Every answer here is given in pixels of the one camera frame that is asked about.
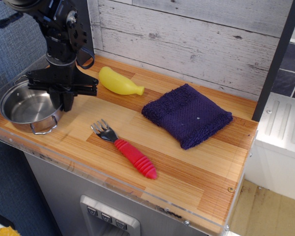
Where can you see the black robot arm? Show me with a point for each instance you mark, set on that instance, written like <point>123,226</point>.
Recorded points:
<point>65,39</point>

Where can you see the red handled fork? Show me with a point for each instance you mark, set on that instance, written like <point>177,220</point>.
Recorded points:
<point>137,158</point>

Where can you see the dark frame post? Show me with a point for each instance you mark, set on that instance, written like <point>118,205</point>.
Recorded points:
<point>275,64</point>
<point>85,57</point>

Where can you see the yellow plastic banana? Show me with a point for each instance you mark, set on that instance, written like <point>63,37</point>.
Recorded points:
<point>118,83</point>

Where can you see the dark right frame post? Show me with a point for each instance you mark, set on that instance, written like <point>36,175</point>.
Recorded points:
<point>275,64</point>

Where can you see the dark left frame post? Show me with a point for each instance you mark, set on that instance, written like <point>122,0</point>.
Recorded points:
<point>85,57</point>

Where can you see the white ridged sink counter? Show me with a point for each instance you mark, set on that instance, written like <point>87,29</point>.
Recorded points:
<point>277,124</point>

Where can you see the silver button panel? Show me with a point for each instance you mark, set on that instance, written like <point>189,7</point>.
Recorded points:
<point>103,220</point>

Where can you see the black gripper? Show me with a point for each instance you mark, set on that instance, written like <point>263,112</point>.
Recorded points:
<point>67,79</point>

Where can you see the yellow object bottom left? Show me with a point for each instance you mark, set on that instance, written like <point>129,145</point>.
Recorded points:
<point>8,231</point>

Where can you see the purple folded cloth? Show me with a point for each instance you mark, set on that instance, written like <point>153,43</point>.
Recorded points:
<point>187,115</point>

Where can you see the stainless steel pot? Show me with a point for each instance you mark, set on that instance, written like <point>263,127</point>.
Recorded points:
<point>30,110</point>

